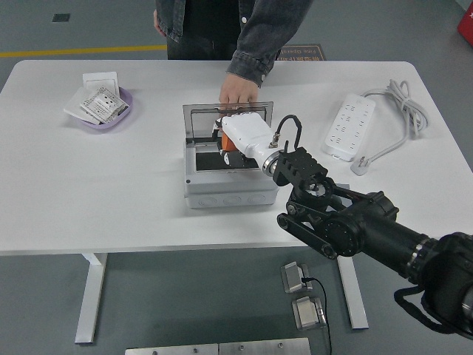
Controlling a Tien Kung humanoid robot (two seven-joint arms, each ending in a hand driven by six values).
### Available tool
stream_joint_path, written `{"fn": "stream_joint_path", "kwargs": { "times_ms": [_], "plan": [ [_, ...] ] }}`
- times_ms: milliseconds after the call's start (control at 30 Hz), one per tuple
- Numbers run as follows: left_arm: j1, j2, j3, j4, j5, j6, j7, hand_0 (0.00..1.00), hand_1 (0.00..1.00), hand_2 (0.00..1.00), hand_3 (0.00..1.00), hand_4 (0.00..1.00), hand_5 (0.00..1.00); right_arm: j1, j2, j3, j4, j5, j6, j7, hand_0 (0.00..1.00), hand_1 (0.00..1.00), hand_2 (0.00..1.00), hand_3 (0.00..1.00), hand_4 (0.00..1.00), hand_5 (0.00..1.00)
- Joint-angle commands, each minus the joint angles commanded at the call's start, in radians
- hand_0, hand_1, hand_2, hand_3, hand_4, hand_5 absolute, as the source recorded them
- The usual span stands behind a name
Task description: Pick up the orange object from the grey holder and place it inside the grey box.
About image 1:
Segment orange cylinder object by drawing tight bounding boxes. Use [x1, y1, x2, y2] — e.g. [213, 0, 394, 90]
[220, 131, 237, 152]

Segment printed white socket panel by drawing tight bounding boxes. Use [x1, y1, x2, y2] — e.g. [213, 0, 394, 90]
[79, 87, 126, 125]

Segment plain white switch plate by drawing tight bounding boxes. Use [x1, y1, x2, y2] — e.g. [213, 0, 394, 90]
[81, 72, 120, 93]
[63, 88, 101, 125]

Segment white power strip cable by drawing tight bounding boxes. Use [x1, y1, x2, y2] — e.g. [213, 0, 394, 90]
[350, 79, 430, 177]

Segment white table leg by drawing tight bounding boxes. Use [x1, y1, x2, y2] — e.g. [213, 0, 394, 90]
[75, 253, 109, 345]
[336, 254, 370, 330]

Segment person's right hand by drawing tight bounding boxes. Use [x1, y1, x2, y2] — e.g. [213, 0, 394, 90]
[153, 9, 168, 37]

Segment grey foot pedal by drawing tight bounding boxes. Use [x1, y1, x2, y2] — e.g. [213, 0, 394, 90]
[290, 295, 328, 331]
[279, 261, 315, 294]

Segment black pedal cable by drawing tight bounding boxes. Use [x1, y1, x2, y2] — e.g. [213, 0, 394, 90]
[301, 277, 333, 355]

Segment person's torso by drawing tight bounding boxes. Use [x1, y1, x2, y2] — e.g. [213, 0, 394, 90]
[153, 0, 259, 61]

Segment red object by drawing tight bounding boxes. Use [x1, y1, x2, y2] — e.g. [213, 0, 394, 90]
[456, 10, 473, 41]

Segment grey metal plate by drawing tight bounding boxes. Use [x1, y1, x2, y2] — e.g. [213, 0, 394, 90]
[124, 343, 220, 355]
[218, 337, 311, 355]

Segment grey lidded junction box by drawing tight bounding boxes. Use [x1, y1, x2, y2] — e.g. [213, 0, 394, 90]
[182, 100, 280, 211]

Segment brown floor sign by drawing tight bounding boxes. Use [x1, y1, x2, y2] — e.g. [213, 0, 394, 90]
[275, 44, 327, 62]

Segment person's left hand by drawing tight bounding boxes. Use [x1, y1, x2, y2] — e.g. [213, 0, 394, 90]
[218, 72, 260, 112]

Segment white power strip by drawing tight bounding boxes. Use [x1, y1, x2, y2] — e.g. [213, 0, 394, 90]
[319, 92, 377, 163]

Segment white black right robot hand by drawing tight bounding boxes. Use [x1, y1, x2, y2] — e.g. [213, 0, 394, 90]
[211, 113, 282, 171]

